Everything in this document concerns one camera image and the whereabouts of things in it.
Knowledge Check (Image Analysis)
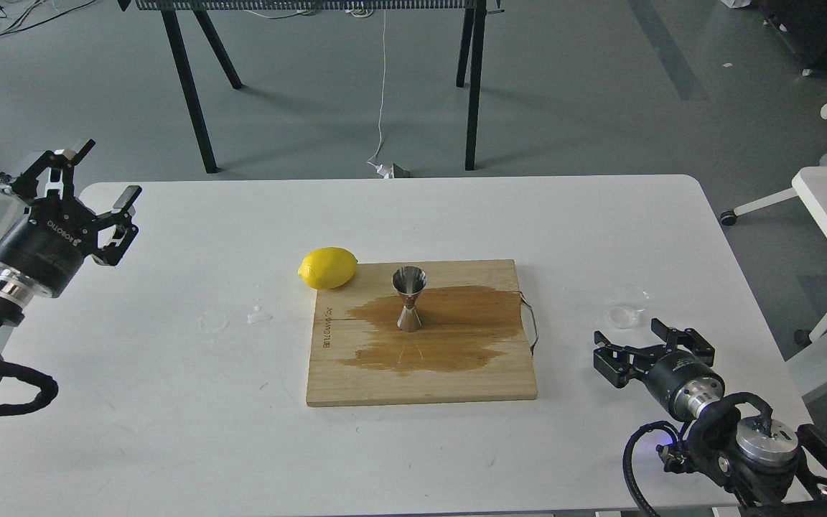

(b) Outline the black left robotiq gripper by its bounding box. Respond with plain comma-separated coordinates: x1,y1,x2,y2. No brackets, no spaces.
0,139,142,298

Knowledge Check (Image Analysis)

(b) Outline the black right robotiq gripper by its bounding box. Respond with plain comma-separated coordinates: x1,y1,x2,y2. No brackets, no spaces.
593,318,725,422

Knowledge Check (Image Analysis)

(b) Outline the clear plastic measuring cup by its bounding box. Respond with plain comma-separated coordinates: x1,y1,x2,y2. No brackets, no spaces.
604,284,652,330

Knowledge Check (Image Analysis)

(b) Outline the steel double jigger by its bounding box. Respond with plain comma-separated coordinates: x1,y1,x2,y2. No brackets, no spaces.
393,266,427,332

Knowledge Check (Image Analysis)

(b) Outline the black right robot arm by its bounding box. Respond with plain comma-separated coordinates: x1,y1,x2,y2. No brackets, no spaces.
593,318,827,516

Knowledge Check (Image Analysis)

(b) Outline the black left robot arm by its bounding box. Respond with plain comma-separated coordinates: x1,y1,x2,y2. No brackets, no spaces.
0,140,142,416

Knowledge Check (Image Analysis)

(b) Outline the wooden cutting board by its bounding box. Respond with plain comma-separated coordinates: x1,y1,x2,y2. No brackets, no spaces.
306,258,538,408

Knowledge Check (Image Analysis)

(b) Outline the yellow lemon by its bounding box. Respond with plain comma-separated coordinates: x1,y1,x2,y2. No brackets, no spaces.
296,248,358,290

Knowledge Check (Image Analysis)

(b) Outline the white hanging cable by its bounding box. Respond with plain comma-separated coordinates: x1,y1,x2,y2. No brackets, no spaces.
366,7,410,180

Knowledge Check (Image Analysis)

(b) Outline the black metal table frame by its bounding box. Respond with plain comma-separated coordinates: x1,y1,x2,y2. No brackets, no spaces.
118,1,503,174

